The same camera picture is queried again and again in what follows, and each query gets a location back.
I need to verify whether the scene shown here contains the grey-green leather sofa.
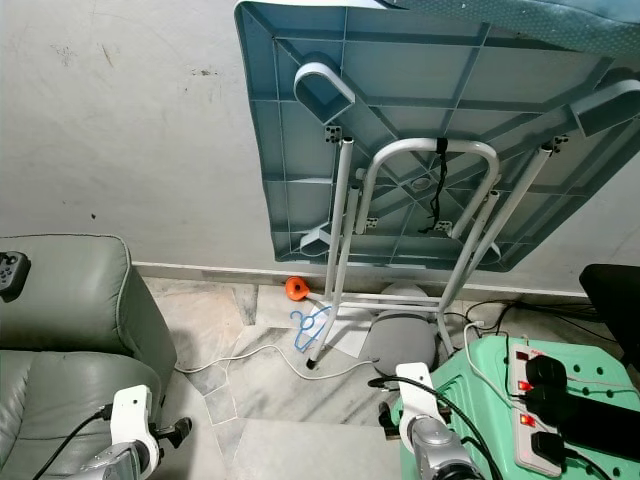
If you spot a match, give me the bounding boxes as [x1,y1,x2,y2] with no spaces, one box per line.
[0,235,179,480]

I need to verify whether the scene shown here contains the grey round pouffe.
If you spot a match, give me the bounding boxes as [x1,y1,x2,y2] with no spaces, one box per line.
[363,312,441,379]

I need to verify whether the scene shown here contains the blue clothes hanger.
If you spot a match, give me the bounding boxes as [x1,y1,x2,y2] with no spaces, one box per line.
[290,305,333,353]

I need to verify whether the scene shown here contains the white round plastic object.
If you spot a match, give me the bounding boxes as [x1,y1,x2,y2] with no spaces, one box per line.
[380,283,446,319]

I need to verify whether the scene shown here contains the white power strip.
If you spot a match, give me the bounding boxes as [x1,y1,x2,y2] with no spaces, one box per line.
[508,340,576,477]

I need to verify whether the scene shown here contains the black power plug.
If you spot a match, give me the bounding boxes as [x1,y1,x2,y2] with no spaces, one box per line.
[525,355,571,396]

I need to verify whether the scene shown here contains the black power adapter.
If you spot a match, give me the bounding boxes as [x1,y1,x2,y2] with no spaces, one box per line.
[540,385,640,443]

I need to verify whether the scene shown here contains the mint green plastic table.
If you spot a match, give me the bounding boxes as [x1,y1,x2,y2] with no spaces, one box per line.
[400,335,640,480]

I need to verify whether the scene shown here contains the black handheld controller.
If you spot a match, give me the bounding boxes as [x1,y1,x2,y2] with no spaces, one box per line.
[0,250,33,303]

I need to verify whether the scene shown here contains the teal plastic folding table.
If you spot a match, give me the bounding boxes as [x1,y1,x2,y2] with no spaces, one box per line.
[234,0,640,274]

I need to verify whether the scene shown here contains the teal textured fabric pad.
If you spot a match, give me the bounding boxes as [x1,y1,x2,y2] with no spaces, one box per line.
[395,0,640,58]

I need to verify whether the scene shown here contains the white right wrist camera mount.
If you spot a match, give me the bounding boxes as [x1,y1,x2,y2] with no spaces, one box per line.
[395,362,446,427]

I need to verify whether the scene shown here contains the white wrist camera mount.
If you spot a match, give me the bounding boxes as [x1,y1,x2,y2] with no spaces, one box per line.
[395,362,446,427]
[110,385,161,467]

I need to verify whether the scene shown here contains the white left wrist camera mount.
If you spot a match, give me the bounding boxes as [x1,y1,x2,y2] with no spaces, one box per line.
[110,385,161,467]

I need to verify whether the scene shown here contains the white floor cable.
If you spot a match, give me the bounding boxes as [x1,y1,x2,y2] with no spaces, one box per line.
[175,345,381,381]

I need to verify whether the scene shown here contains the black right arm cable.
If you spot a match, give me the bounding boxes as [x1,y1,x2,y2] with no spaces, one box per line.
[368,375,506,480]

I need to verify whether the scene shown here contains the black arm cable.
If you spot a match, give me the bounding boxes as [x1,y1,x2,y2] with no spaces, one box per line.
[368,375,506,480]
[55,405,116,480]

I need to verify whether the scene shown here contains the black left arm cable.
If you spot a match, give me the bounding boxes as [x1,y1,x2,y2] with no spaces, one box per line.
[55,405,116,480]

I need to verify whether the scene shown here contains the black floor cable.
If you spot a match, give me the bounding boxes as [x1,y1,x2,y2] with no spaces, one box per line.
[450,298,591,346]

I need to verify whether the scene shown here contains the white metal table leg frame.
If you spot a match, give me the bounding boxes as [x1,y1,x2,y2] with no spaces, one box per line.
[305,136,571,371]

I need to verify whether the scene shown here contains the black strap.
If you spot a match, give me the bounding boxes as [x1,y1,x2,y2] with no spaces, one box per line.
[430,138,451,233]

